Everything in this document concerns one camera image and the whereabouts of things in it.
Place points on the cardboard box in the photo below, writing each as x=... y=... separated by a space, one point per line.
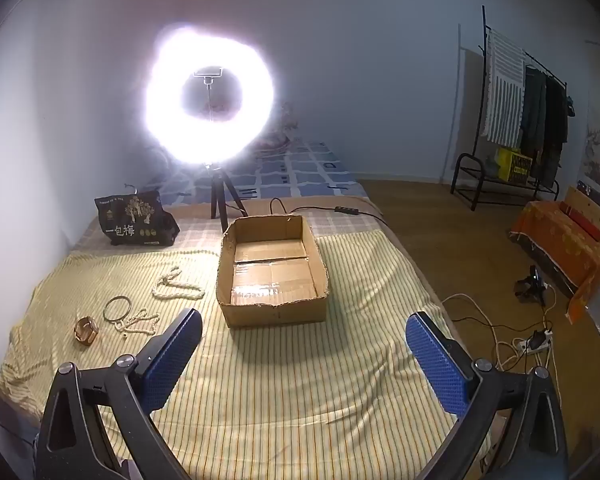
x=272 y=280

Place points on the clear phone holder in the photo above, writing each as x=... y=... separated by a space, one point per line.
x=207 y=75

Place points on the black hanging garment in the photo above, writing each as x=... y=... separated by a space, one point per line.
x=555 y=130

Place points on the folded patterned quilt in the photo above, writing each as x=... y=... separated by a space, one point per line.
x=282 y=130

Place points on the black device on floor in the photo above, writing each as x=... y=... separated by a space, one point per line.
x=530 y=287

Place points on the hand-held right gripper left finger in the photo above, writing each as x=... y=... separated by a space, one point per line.
x=172 y=355

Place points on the orange patterned cloth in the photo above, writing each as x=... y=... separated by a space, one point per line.
x=560 y=245

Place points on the dark green hanging garment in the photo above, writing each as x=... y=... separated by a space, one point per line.
x=534 y=110

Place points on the white power strip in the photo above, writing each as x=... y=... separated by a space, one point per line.
x=535 y=342

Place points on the black printed bag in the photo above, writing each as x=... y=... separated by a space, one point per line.
x=135 y=220

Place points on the blue patterned bed sheet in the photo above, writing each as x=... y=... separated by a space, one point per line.
x=300 y=170

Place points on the black clothes rack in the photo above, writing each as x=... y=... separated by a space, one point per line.
x=472 y=160

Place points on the beige checked bed sheet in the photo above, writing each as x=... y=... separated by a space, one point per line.
x=200 y=240

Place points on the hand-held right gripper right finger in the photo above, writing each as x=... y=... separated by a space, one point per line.
x=437 y=360

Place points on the yellow striped blanket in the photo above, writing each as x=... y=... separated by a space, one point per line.
x=280 y=385

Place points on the striped hanging towel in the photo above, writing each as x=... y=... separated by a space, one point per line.
x=505 y=90

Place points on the black tripod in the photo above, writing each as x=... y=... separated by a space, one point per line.
x=219 y=195

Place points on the flat cardboard piece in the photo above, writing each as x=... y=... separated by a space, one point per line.
x=587 y=210

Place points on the yellow crate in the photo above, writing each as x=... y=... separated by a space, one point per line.
x=512 y=165

